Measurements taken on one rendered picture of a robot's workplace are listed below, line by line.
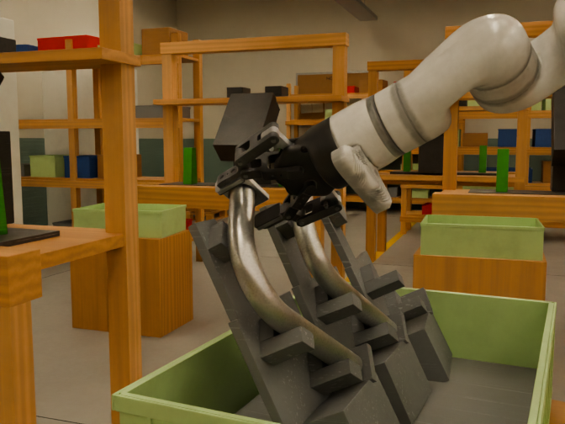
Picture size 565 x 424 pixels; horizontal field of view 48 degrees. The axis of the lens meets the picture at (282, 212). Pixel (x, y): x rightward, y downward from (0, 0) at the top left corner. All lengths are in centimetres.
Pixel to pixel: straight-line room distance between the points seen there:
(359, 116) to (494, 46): 14
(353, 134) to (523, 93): 17
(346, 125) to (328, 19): 1138
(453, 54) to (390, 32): 1111
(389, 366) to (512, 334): 33
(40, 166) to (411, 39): 700
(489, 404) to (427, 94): 52
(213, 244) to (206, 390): 23
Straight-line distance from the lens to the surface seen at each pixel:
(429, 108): 64
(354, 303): 86
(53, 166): 690
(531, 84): 66
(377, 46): 1175
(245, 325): 72
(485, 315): 116
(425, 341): 105
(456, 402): 100
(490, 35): 62
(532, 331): 116
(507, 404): 101
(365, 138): 65
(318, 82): 1191
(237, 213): 72
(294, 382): 77
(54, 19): 1007
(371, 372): 82
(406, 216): 842
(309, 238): 84
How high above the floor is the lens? 123
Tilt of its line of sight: 6 degrees down
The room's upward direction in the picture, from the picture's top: straight up
